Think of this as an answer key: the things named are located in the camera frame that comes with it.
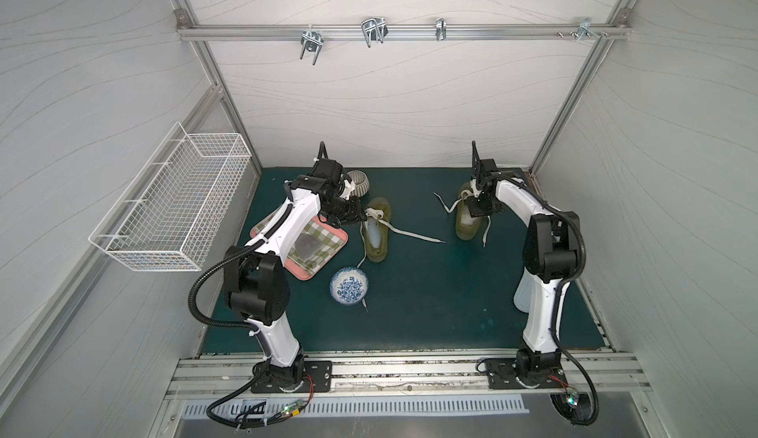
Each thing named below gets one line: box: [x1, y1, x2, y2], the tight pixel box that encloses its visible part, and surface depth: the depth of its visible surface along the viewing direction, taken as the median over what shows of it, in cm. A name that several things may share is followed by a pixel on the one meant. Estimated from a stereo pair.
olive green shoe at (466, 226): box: [454, 181, 483, 241], surface depth 102 cm
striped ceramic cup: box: [347, 169, 371, 198], surface depth 111 cm
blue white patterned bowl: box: [329, 266, 369, 306], surface depth 90 cm
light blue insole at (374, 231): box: [367, 217, 382, 250], surface depth 100 cm
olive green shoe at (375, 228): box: [356, 197, 447, 269], surface depth 100 cm
